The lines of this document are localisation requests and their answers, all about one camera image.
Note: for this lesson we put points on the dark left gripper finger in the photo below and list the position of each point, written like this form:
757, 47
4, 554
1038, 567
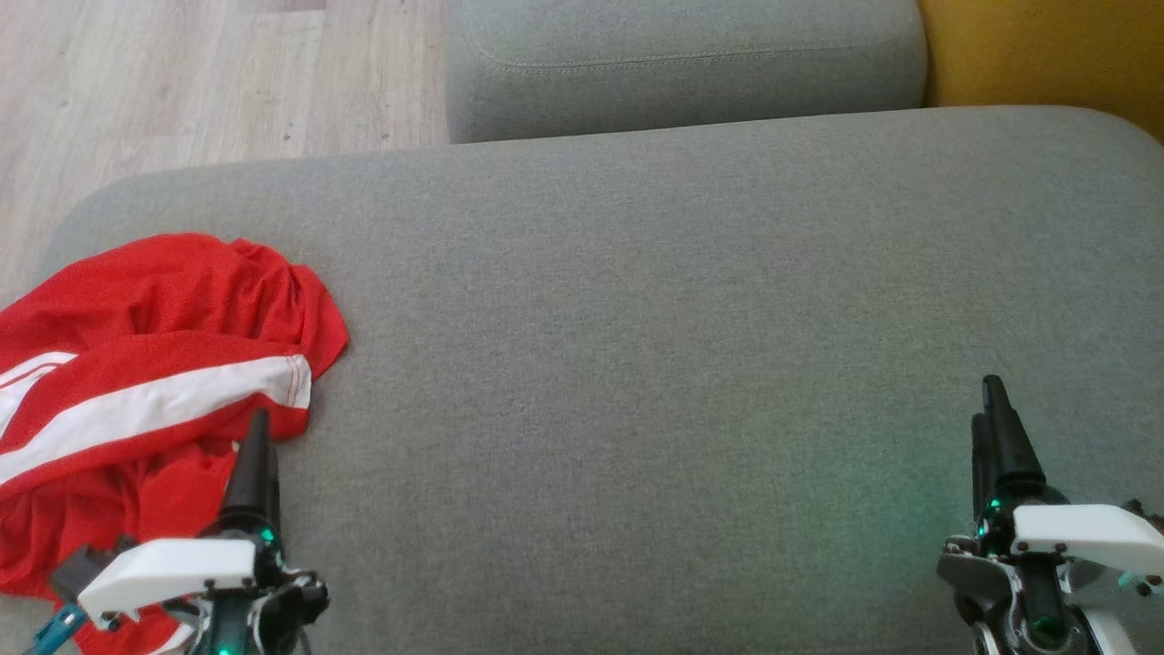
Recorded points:
253, 482

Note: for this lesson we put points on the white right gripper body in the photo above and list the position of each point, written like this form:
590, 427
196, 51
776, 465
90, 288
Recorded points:
1082, 532

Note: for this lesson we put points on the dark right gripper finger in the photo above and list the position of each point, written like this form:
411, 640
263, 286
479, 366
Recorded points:
980, 464
1011, 446

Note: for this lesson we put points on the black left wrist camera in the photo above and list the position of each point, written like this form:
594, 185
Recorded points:
82, 569

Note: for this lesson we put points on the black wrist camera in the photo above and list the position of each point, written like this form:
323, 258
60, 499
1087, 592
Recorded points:
82, 569
1148, 511

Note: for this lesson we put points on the grey sofa back cushion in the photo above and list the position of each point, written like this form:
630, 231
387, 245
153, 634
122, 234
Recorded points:
682, 64

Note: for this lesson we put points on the red shorts with white trim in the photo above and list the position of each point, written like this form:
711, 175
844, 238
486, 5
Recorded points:
136, 414

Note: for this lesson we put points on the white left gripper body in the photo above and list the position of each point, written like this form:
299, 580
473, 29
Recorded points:
164, 569

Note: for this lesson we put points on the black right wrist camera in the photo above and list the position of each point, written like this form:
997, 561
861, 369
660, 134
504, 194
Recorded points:
1148, 511

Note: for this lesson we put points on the mustard yellow furniture panel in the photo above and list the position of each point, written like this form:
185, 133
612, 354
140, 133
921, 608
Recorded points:
1046, 55

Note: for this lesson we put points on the grey sofa seat cushion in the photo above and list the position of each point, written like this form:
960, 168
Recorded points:
637, 364

